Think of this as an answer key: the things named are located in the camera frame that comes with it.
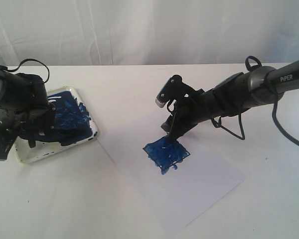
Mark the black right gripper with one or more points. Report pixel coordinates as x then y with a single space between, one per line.
189 113

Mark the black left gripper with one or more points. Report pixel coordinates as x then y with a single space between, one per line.
14 123

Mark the white paper sheet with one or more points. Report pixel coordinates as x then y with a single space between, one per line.
180 195

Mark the black paintbrush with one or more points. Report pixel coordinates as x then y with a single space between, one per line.
71 132

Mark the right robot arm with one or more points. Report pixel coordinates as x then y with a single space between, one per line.
260 85

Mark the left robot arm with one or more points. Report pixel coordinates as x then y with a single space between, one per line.
23 103

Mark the white paint tray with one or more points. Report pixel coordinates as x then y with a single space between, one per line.
73 125

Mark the white backdrop curtain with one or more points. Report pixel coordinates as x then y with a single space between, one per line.
144 32

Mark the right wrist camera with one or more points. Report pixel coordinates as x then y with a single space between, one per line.
174 89

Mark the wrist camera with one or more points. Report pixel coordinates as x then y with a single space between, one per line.
47 120
174 89

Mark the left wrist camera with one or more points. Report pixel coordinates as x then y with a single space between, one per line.
47 120

